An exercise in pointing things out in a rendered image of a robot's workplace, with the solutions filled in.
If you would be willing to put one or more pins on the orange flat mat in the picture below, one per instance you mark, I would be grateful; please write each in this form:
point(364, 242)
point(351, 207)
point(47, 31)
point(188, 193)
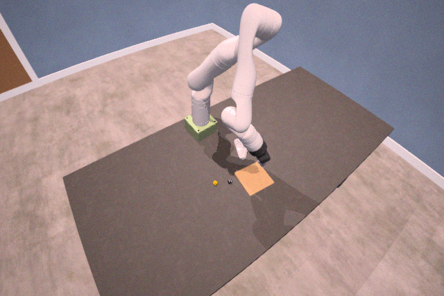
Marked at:
point(254, 178)

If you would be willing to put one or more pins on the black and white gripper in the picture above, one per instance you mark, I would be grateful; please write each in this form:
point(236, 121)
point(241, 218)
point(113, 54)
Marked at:
point(258, 149)

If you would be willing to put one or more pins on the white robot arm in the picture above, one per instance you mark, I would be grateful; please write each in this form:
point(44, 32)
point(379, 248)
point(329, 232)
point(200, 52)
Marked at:
point(256, 21)

